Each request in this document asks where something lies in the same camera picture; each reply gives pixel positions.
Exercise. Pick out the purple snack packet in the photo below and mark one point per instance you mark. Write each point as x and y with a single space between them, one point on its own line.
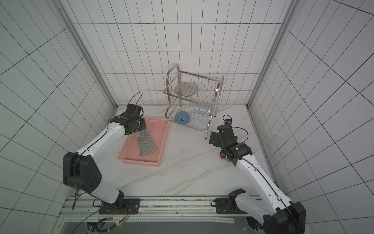
224 157

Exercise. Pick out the blue bowl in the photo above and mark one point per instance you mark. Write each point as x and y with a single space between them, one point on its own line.
182 117

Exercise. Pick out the pink plastic basket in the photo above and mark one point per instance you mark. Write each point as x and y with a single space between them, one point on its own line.
158 129

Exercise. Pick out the grey striped dishcloth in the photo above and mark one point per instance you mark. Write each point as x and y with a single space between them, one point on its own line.
145 143

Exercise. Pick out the steel two-tier dish rack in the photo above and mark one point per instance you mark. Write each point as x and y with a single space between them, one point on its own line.
208 94

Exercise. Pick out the clear blue plastic container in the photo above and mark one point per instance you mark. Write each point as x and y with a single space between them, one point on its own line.
202 110

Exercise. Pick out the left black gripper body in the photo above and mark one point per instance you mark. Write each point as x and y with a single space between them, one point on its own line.
140 125

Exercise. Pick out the round metal strainer plate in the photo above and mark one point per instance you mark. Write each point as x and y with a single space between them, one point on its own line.
186 89

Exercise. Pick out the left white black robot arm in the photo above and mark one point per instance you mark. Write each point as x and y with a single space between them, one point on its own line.
80 170

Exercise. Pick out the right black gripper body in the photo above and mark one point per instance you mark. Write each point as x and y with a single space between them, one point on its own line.
216 137

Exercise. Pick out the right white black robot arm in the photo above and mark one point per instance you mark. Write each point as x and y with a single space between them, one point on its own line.
275 212

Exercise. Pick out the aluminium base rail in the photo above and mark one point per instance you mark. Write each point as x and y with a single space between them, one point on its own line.
156 215

